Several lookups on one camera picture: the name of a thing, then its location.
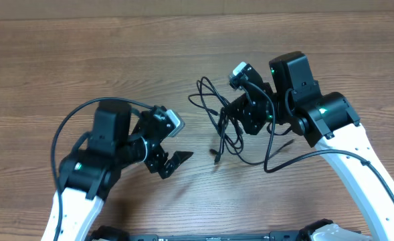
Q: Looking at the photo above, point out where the black USB cable blue plug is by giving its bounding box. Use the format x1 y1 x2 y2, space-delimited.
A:
187 93 296 167

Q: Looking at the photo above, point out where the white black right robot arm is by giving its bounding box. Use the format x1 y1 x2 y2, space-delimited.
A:
225 52 394 240

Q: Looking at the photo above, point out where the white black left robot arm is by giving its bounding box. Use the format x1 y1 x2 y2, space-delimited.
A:
42 97 193 240

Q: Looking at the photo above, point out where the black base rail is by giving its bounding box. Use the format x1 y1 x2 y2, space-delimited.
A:
86 219 361 241

